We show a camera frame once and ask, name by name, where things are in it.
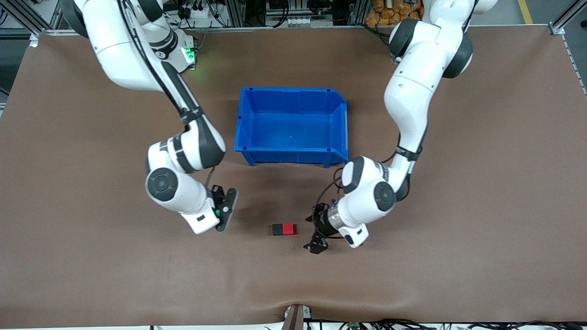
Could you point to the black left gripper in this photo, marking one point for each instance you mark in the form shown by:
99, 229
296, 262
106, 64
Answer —
322, 220

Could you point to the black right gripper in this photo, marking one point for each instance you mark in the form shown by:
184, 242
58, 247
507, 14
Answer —
218, 197

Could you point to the small red cube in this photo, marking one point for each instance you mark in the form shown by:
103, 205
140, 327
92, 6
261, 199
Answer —
290, 229

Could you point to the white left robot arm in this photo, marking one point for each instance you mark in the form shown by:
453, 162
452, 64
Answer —
412, 91

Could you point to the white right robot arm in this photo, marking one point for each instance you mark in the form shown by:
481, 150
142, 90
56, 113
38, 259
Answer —
128, 55

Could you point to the small black cube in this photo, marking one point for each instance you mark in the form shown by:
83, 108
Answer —
277, 229

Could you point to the brown table mat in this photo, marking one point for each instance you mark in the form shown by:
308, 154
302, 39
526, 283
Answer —
275, 284

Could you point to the blue plastic storage bin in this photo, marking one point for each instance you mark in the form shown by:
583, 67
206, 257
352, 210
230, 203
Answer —
291, 126

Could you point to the aluminium equipment rack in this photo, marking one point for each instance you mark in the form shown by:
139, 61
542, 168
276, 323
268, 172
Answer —
238, 13

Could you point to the white power strip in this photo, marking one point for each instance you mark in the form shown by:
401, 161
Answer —
199, 13

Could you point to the orange packets pile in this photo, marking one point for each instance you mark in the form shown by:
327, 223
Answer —
390, 11

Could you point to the metal table edge bracket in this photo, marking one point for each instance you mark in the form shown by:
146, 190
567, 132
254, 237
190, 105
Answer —
297, 317

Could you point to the aluminium frame post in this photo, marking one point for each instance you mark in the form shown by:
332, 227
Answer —
18, 18
557, 28

